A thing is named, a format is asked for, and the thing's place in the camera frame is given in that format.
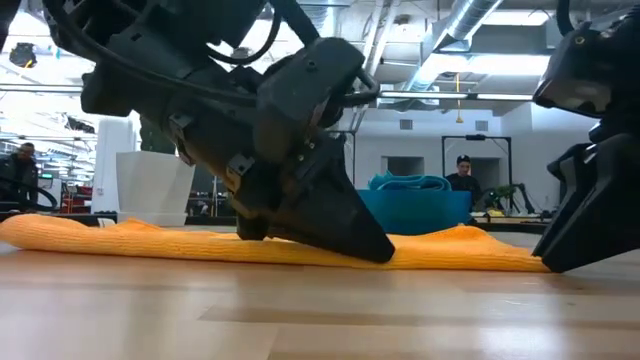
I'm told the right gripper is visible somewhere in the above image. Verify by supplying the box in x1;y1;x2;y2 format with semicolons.
532;17;640;274

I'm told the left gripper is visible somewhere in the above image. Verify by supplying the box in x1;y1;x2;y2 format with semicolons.
167;92;396;265

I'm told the light blue microfiber towel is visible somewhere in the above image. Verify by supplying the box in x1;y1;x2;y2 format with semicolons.
368;171;453;192

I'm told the orange microfiber towel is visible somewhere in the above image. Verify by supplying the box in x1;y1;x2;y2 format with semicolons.
0;213;551;274

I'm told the green and black robot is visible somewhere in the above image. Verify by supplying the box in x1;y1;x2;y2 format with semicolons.
482;181;536;216

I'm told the person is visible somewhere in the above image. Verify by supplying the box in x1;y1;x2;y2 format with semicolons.
0;142;40;211
444;154;484;206

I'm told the blue-green storage bin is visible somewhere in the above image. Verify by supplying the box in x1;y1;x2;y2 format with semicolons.
357;188;474;236

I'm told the white hexagonal plant pot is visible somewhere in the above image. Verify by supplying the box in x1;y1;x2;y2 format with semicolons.
115;151;196;228

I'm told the green cactus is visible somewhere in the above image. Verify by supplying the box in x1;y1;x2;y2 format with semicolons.
138;115;176;155

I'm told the ceiling light bar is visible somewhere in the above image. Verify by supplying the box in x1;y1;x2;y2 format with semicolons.
379;91;534;101
0;84;84;94

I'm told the white pillar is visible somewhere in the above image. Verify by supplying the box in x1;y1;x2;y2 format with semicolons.
91;117;139;214

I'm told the black ceiling device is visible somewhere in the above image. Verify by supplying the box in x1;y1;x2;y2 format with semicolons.
8;42;37;69

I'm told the black metal rig frame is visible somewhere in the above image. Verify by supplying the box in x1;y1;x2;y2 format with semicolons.
441;133;514;189

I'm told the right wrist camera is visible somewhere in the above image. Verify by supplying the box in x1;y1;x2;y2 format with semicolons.
532;22;609;120

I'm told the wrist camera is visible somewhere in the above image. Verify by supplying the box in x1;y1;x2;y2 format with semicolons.
255;37;367;164
532;22;609;120

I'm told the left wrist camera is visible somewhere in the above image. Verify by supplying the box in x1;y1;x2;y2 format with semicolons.
255;37;367;164

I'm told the yellow hanging cord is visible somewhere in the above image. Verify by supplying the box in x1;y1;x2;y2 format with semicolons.
453;72;464;124

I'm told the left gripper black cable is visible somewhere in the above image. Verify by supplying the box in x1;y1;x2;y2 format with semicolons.
207;4;381;109

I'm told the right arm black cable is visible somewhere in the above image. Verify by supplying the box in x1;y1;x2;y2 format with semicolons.
555;0;576;36

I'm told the silver ventilation duct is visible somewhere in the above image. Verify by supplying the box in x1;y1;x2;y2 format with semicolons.
399;0;506;94

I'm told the black hose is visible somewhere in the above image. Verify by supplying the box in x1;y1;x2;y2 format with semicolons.
0;177;59;211

